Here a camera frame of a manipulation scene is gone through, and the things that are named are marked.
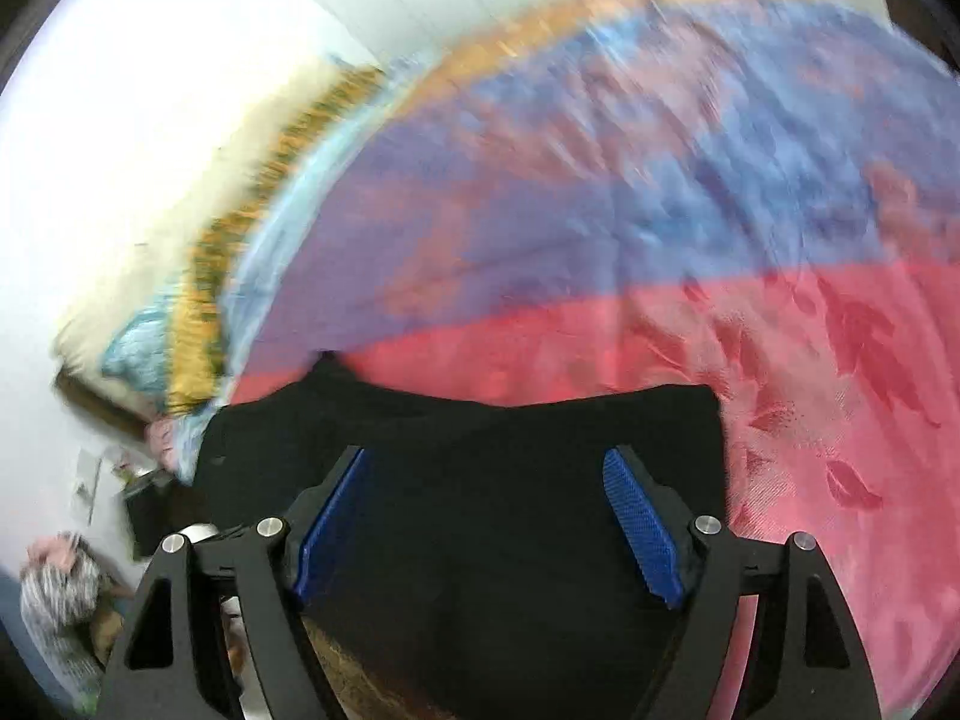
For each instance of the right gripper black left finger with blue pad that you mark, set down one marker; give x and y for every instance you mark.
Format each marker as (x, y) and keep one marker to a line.
(171, 659)

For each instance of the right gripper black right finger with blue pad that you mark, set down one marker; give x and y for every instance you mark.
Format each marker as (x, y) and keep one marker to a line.
(806, 658)

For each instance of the black pants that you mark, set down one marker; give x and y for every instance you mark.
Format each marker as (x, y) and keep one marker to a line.
(477, 565)

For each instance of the patterned floor rug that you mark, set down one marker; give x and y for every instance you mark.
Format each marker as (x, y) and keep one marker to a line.
(358, 694)

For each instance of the orange green floral blanket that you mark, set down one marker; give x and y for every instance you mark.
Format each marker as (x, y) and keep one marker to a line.
(196, 345)

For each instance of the teal patterned pillow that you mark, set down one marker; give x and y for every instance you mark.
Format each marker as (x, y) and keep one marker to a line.
(140, 355)

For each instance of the cream pillow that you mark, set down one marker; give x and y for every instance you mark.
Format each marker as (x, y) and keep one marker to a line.
(156, 262)

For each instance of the pink blue satin bedspread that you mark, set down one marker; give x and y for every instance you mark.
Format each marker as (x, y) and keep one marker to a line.
(758, 197)

